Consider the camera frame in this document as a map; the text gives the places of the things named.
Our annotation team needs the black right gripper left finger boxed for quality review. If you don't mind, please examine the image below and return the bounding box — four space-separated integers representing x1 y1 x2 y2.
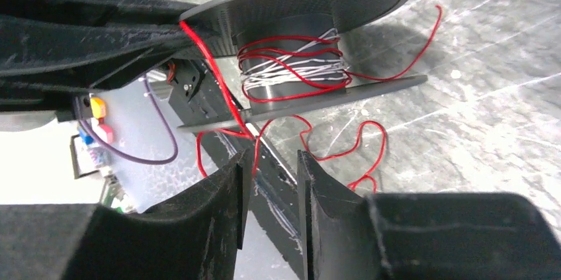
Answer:
1 151 253 279

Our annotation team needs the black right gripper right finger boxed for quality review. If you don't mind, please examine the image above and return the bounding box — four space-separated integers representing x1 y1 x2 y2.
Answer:
297 151 560 279

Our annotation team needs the red wire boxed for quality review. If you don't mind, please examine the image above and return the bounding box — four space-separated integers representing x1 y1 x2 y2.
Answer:
179 5 443 194

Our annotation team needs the black base frame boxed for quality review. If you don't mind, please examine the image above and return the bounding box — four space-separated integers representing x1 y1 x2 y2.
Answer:
168 58 308 280

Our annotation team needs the white wire on spool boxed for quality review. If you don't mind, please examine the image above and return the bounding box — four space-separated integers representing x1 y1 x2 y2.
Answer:
239 28 349 94

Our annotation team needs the dark grey cable spool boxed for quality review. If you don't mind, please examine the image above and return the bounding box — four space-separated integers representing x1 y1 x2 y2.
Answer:
180 0 427 132

